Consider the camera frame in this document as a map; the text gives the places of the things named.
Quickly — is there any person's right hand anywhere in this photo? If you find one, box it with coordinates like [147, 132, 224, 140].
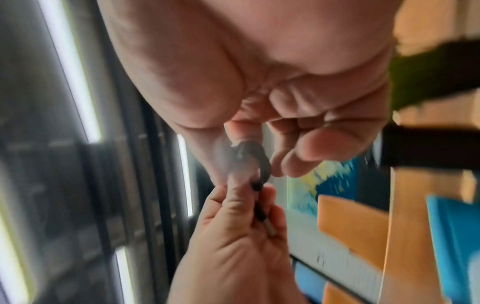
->
[97, 0, 405, 186]

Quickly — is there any person's left hand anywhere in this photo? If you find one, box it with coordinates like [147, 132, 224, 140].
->
[166, 182, 312, 304]

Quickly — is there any thin black cable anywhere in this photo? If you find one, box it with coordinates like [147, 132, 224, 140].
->
[230, 140, 278, 238]

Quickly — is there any dark framed glass door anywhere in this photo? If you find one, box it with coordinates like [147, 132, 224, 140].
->
[293, 262, 328, 304]

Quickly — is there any row of ceiling light strips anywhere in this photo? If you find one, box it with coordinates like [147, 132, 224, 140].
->
[0, 0, 196, 304]

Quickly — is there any wooden table with blue inlay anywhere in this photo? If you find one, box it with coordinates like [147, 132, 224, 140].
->
[386, 0, 480, 304]

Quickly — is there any green potted plant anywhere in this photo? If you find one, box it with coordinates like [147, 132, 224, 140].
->
[387, 38, 480, 111]

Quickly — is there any black travel mug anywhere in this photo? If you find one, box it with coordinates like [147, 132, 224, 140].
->
[380, 123, 480, 171]

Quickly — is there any teal cylindrical speaker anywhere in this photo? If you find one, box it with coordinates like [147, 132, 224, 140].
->
[425, 194, 480, 286]

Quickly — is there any colourful abstract wall painting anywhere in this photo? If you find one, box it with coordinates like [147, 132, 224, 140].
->
[286, 157, 363, 214]

